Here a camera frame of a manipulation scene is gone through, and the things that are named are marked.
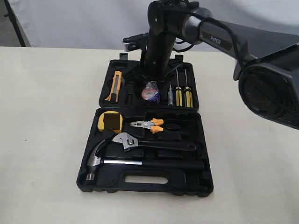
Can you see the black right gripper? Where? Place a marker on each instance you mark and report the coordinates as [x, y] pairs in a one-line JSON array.
[[139, 73]]

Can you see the black electrical tape roll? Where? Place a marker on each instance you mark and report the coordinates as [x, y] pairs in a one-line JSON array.
[[151, 92]]

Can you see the black plastic tool case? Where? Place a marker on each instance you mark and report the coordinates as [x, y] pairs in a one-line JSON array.
[[147, 136]]

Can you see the black handled adjustable wrench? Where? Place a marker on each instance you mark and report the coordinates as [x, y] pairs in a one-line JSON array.
[[129, 142]]

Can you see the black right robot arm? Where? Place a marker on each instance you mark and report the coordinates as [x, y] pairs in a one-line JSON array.
[[267, 63]]

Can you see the yellow black screwdriver left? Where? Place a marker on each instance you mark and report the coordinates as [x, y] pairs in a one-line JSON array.
[[179, 101]]

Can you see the yellow black screwdriver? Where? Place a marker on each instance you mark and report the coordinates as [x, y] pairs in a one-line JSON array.
[[179, 101], [188, 93]]

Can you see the grey tester screwdriver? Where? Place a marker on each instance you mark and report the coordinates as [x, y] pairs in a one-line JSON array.
[[170, 94]]

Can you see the orange utility knife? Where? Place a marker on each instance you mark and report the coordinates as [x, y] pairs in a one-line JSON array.
[[116, 85]]

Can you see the yellow black screwdriver right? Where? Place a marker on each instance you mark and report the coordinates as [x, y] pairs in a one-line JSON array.
[[188, 93]]

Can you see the yellow tape measure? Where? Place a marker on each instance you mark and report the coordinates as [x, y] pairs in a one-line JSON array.
[[110, 121]]

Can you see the steel claw hammer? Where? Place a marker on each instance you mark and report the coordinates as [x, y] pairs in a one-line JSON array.
[[95, 162]]

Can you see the black stand pole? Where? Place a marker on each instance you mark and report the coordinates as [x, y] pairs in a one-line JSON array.
[[10, 14]]

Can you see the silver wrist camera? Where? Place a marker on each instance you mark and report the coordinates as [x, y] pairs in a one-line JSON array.
[[136, 42]]

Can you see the orange handled pliers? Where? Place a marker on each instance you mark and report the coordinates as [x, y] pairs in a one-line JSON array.
[[154, 125]]

